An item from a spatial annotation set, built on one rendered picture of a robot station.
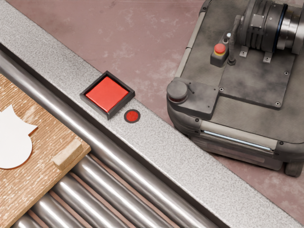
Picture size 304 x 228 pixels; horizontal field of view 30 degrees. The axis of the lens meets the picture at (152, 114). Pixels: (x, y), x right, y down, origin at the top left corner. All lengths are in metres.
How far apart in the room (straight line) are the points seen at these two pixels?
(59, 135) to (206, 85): 0.91
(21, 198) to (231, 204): 0.36
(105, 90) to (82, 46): 1.29
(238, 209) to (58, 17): 1.67
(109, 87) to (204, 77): 0.89
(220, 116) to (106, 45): 0.70
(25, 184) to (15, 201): 0.03
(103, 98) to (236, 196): 0.31
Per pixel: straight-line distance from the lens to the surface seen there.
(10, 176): 1.03
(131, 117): 1.07
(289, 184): 2.04
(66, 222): 0.99
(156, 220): 0.97
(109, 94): 1.08
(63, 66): 1.16
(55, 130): 1.05
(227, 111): 1.87
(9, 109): 1.09
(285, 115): 1.88
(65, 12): 2.51
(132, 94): 1.08
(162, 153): 1.03
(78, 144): 1.00
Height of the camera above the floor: 1.82
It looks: 58 degrees down
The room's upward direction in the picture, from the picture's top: 6 degrees counter-clockwise
